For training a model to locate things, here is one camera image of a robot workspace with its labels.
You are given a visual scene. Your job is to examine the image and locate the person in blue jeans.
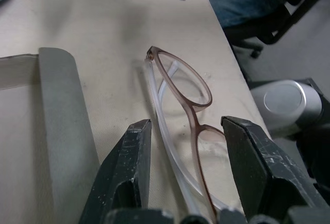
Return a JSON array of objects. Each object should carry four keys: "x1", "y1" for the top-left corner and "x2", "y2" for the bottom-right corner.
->
[{"x1": 200, "y1": 0, "x2": 288, "y2": 27}]

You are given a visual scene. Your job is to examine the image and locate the translucent brown-framed glasses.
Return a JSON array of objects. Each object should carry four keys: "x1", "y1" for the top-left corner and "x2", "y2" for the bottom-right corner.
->
[{"x1": 143, "y1": 45, "x2": 234, "y2": 224}]

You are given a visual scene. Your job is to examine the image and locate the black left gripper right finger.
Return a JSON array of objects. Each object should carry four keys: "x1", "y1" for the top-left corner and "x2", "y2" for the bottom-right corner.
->
[{"x1": 221, "y1": 115, "x2": 330, "y2": 221}]

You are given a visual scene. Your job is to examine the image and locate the grey glasses case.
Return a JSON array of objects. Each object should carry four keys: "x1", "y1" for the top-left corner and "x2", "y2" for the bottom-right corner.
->
[{"x1": 0, "y1": 46, "x2": 105, "y2": 224}]

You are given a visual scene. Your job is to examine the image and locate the black robot body part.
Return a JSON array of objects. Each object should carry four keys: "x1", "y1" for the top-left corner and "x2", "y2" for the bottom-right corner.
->
[{"x1": 293, "y1": 78, "x2": 330, "y2": 193}]

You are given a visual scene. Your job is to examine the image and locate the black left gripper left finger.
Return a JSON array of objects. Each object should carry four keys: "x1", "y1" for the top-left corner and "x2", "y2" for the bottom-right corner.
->
[{"x1": 78, "y1": 119, "x2": 152, "y2": 224}]

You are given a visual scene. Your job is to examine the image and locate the black office chair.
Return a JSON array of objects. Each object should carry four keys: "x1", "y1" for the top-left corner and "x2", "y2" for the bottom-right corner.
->
[{"x1": 223, "y1": 0, "x2": 330, "y2": 59}]

